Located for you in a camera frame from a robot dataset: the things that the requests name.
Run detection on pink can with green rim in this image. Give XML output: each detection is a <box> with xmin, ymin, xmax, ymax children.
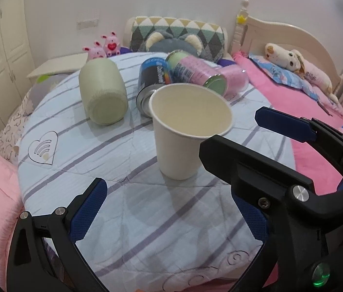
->
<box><xmin>165</xmin><ymin>49</ymin><xmax>221</xmax><ymax>86</ymax></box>

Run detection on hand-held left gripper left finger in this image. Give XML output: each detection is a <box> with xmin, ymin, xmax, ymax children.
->
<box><xmin>6</xmin><ymin>177</ymin><xmax>108</xmax><ymax>292</ymax></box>

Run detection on cream dog plush toy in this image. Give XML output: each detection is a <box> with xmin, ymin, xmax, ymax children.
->
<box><xmin>264</xmin><ymin>43</ymin><xmax>343</xmax><ymax>104</ymax></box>

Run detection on triangle patterned pillow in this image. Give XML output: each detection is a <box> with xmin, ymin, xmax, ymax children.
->
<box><xmin>130</xmin><ymin>16</ymin><xmax>228</xmax><ymax>63</ymax></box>

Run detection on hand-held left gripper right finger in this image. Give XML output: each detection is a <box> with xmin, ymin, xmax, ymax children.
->
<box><xmin>232</xmin><ymin>192</ymin><xmax>315</xmax><ymax>292</ymax></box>

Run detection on pale green cup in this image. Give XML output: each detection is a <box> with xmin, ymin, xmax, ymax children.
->
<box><xmin>78</xmin><ymin>58</ymin><xmax>129</xmax><ymax>126</ymax></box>

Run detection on cream wooden headboard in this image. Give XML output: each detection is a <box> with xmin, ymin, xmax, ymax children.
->
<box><xmin>124</xmin><ymin>0</ymin><xmax>343</xmax><ymax>98</ymax></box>

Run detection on pink can with green base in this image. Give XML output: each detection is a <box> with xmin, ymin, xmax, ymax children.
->
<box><xmin>203</xmin><ymin>65</ymin><xmax>250</xmax><ymax>98</ymax></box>

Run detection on heart patterned cloth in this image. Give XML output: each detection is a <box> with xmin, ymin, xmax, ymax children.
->
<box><xmin>0</xmin><ymin>91</ymin><xmax>39</xmax><ymax>165</ymax></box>

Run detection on grey bear cushion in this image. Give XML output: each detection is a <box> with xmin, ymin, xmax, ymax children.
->
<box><xmin>145</xmin><ymin>31</ymin><xmax>204</xmax><ymax>59</ymax></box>

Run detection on blue cartoon pillow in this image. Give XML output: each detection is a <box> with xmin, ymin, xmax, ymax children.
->
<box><xmin>248</xmin><ymin>53</ymin><xmax>312</xmax><ymax>92</ymax></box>

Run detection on pink bed blanket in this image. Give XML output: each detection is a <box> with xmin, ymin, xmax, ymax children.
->
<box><xmin>231</xmin><ymin>51</ymin><xmax>343</xmax><ymax>196</ymax></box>

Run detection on white paper cup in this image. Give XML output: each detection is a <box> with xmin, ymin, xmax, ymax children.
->
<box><xmin>149</xmin><ymin>83</ymin><xmax>233</xmax><ymax>181</ymax></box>

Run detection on dark blue can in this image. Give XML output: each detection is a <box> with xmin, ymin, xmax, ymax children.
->
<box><xmin>136</xmin><ymin>57</ymin><xmax>172</xmax><ymax>118</ymax></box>

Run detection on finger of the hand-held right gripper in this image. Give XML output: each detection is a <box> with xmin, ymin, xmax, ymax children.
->
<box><xmin>199</xmin><ymin>134</ymin><xmax>317</xmax><ymax>217</ymax></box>
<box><xmin>255</xmin><ymin>106</ymin><xmax>343</xmax><ymax>159</ymax></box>

